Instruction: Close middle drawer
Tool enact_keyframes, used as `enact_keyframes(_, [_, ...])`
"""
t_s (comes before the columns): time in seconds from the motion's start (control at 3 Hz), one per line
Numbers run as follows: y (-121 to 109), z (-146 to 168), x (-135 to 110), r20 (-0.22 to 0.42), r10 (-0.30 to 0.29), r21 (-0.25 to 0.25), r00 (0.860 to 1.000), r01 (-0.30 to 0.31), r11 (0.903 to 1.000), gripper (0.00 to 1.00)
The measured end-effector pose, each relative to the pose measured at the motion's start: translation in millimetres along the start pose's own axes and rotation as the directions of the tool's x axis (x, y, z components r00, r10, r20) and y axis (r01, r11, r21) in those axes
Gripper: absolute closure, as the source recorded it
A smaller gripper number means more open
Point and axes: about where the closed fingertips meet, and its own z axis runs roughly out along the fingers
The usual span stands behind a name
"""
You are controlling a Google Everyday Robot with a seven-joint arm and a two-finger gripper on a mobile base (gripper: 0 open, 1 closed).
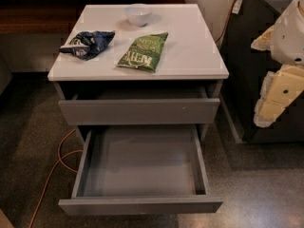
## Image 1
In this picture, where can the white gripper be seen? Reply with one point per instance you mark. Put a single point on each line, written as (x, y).
(289, 42)

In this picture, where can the grey drawer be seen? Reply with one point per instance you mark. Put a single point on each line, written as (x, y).
(141, 170)
(131, 105)

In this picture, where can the grey top drawer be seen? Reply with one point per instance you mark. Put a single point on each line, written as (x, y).
(131, 105)

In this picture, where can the white-topped grey drawer cabinet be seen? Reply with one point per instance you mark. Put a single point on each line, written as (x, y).
(189, 58)

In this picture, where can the dark grey counter cabinet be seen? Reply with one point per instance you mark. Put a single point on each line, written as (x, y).
(248, 67)

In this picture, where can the green chip bag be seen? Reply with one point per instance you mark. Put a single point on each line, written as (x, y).
(144, 53)

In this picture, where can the white bowl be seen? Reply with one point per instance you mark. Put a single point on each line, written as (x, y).
(138, 14)

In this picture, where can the blue crumpled chip bag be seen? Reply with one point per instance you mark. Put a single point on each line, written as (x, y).
(88, 45)

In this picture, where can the dark wooden bench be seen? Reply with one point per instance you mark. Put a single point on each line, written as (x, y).
(52, 16)

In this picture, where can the white cable tag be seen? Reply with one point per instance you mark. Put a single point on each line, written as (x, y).
(237, 6)

